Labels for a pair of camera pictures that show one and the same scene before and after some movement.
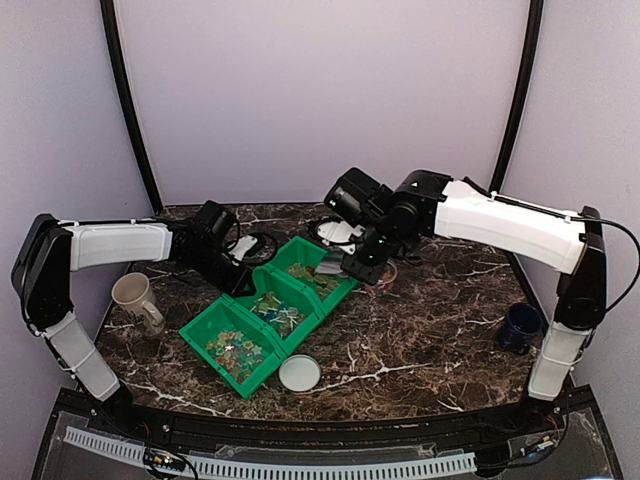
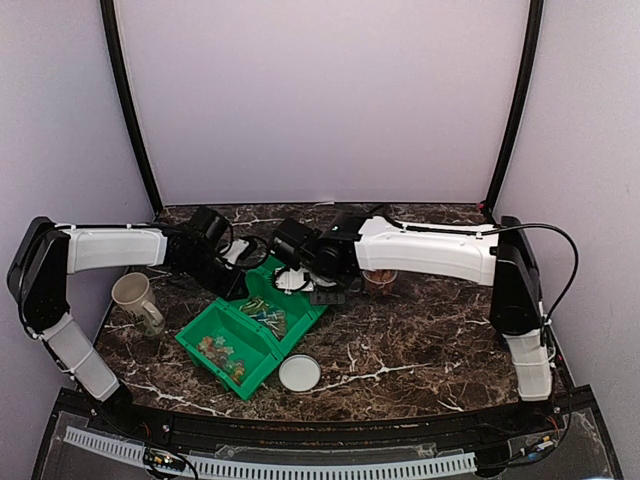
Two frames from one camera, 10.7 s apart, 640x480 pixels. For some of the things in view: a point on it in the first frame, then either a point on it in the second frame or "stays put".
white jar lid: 299,373 stays put
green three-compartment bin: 240,340 stays put
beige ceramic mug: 132,292 stays put
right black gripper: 369,274 → 336,297
